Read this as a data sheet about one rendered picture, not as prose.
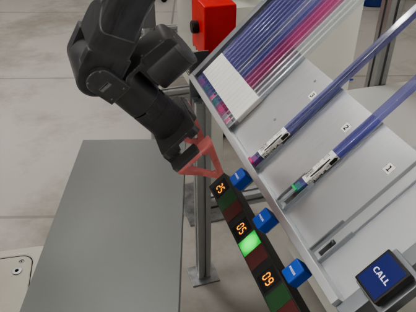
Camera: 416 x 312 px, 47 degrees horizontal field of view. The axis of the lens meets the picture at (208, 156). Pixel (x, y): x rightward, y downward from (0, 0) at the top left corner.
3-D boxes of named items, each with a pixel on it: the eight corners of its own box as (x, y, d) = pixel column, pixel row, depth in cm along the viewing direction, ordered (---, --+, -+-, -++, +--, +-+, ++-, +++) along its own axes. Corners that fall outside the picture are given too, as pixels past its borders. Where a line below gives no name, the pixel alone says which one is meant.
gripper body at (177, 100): (185, 101, 76) (153, 72, 72) (203, 132, 68) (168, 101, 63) (156, 128, 77) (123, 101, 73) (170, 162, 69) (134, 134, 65)
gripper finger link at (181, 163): (226, 144, 76) (189, 110, 71) (241, 169, 71) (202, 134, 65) (195, 172, 78) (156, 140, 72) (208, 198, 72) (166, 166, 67)
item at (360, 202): (356, 309, 59) (343, 301, 57) (204, 84, 111) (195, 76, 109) (481, 209, 55) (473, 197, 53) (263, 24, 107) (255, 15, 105)
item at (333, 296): (358, 322, 61) (330, 304, 57) (208, 94, 113) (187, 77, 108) (366, 316, 60) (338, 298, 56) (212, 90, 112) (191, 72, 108)
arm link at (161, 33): (67, 44, 63) (80, 84, 58) (129, -16, 60) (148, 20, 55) (128, 87, 72) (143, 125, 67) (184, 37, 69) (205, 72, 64)
